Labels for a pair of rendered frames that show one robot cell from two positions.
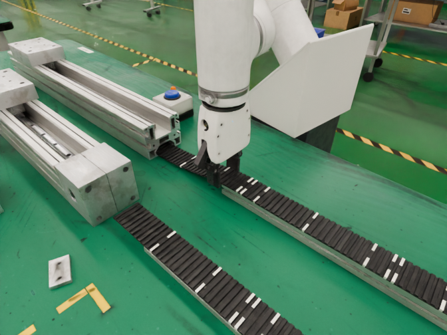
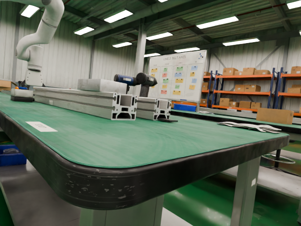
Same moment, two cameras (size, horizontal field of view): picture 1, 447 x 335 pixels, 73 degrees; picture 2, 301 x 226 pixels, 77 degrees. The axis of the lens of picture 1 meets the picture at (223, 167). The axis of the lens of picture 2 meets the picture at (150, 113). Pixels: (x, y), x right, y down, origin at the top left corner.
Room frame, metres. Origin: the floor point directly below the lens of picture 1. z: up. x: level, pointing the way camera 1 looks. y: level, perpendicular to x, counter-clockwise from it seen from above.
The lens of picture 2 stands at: (1.74, 0.83, 0.84)
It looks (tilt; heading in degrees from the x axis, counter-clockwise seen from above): 3 degrees down; 181
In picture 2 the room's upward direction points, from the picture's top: 6 degrees clockwise
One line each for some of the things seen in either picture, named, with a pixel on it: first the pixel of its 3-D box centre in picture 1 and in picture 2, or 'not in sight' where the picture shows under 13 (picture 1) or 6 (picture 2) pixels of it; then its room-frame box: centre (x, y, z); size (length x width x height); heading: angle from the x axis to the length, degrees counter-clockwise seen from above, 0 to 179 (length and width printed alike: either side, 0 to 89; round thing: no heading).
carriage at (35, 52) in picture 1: (38, 55); (101, 90); (1.03, 0.62, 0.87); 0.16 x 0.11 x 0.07; 48
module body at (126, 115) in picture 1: (79, 89); (70, 98); (0.87, 0.44, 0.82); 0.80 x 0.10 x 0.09; 48
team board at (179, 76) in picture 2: not in sight; (170, 99); (-2.47, 1.15, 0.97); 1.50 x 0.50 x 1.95; 46
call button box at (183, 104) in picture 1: (171, 107); (23, 95); (0.77, 0.15, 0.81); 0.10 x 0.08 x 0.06; 138
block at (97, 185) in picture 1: (104, 179); not in sight; (0.44, 0.22, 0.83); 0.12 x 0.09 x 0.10; 138
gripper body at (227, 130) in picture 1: (223, 123); (34, 77); (0.47, 0.00, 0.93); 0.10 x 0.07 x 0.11; 138
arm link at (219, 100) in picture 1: (223, 91); (35, 68); (0.47, 0.00, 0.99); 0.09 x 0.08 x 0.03; 138
